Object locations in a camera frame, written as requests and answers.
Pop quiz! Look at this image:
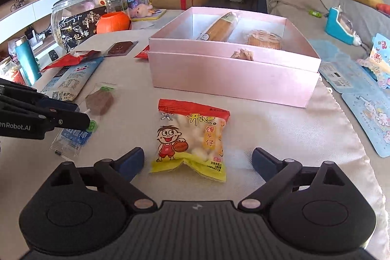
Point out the pink cardboard box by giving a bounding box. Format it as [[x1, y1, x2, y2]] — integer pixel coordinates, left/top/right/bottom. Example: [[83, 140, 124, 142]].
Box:
[[148, 7, 322, 109]]

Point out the red yellow cartoon snack packet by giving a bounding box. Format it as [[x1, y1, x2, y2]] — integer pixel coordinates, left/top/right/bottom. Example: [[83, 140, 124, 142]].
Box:
[[149, 98, 231, 183]]

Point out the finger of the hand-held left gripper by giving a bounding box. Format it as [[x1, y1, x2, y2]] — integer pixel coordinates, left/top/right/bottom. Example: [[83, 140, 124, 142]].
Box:
[[0, 94, 80, 114], [30, 112, 91, 135]]

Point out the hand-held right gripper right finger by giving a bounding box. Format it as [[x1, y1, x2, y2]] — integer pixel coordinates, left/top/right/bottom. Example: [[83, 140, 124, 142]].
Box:
[[238, 147, 347, 213]]

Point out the blue snack bag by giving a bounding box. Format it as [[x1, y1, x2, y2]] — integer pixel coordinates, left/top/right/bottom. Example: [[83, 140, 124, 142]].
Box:
[[39, 57, 105, 101]]

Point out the large glass jar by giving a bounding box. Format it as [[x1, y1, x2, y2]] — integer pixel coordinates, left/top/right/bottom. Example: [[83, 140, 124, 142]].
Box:
[[50, 0, 98, 44]]

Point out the blue unicorn sticker card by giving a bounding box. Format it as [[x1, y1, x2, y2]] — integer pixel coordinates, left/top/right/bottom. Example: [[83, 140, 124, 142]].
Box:
[[341, 86, 390, 158]]

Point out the colourful sticker card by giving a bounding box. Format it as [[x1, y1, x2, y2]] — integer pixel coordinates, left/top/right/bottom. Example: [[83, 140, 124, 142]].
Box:
[[356, 33, 390, 90]]

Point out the yellow booklet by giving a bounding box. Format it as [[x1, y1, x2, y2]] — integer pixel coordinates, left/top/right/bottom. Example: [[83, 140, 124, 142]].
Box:
[[131, 9, 167, 22]]

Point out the white tablecloth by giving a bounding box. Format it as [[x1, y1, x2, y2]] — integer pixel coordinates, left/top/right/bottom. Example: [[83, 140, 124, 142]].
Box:
[[0, 31, 383, 260]]

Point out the white side table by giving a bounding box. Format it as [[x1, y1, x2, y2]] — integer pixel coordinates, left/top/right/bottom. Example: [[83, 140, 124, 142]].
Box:
[[129, 9, 187, 32]]

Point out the clear cracker packet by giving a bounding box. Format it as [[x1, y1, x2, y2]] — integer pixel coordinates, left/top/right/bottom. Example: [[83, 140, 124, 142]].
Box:
[[242, 29, 284, 51]]

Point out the bear print biscuit pack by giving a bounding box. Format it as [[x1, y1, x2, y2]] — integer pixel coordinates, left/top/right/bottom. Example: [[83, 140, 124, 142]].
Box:
[[196, 12, 241, 43]]

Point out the grey sofa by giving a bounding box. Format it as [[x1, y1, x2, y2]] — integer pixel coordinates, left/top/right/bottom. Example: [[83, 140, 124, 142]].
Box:
[[264, 0, 390, 44]]

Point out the brown candy clear packet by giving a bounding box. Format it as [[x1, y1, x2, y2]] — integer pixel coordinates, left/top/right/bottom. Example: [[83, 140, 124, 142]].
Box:
[[84, 83, 118, 119]]

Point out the red label glass jar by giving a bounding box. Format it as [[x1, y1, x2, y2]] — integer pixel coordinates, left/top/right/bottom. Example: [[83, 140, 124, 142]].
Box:
[[0, 57, 26, 85]]

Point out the teal toy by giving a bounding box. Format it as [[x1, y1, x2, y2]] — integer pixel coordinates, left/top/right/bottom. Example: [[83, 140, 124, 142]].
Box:
[[324, 6, 361, 45]]

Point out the black plum bag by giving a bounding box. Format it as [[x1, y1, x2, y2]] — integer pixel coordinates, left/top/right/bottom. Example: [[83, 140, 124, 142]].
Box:
[[58, 6, 108, 53]]

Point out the pink plush toy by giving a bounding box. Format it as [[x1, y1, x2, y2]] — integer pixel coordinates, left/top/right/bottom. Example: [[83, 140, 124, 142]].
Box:
[[130, 3, 153, 18]]

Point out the large red snack packet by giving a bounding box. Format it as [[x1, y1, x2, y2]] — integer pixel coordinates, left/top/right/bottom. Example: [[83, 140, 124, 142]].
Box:
[[39, 50, 102, 73]]

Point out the small red snack packet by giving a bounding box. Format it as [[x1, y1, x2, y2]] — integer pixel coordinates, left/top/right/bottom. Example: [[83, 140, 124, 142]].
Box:
[[134, 46, 152, 59]]

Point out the clear packet with blue label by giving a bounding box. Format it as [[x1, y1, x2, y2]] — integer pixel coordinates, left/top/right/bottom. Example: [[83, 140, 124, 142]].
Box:
[[50, 117, 99, 158]]

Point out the white television cabinet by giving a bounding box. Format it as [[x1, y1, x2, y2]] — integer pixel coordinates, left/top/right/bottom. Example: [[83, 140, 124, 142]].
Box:
[[0, 0, 107, 66]]

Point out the teal thermos bottle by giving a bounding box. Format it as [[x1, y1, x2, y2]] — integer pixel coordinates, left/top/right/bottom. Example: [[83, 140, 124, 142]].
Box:
[[15, 38, 41, 86]]

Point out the small beige bow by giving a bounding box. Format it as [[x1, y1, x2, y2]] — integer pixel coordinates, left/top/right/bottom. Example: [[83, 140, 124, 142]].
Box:
[[231, 48, 255, 61]]

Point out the orange pumpkin container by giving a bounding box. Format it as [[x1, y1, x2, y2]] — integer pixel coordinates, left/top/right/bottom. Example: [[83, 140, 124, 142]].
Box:
[[96, 12, 132, 34]]

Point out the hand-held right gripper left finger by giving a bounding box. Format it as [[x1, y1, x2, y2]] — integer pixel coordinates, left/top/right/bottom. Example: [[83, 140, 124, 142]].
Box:
[[49, 147, 159, 213]]

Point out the dark brown chocolate packet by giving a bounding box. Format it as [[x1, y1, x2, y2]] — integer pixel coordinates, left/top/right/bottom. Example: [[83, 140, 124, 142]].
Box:
[[104, 41, 139, 56]]

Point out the light blue sticker card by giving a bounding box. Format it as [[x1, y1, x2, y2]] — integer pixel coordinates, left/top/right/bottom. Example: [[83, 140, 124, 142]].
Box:
[[306, 39, 381, 93]]

